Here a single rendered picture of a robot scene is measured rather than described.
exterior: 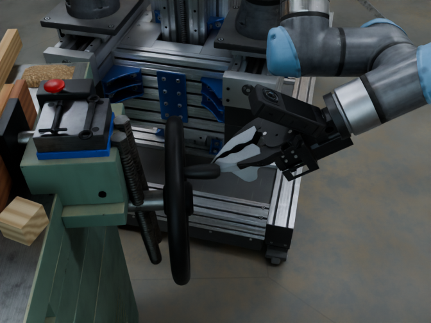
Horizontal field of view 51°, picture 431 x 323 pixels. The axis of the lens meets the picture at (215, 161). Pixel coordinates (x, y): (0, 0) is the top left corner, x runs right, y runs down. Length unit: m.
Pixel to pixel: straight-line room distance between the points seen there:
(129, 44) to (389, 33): 0.85
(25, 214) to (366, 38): 0.54
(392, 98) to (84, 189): 0.45
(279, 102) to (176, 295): 1.10
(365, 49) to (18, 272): 0.57
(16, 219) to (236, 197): 1.05
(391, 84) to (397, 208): 1.36
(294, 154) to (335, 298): 1.03
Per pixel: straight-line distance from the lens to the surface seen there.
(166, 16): 1.38
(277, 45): 0.69
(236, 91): 1.16
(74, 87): 0.72
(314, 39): 0.70
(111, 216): 0.70
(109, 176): 0.67
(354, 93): 0.65
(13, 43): 1.05
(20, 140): 0.73
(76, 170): 0.67
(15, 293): 0.62
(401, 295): 1.73
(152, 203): 0.77
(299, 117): 0.63
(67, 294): 0.75
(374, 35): 0.73
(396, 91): 0.64
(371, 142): 2.23
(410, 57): 0.66
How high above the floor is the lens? 1.40
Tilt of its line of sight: 44 degrees down
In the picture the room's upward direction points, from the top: straight up
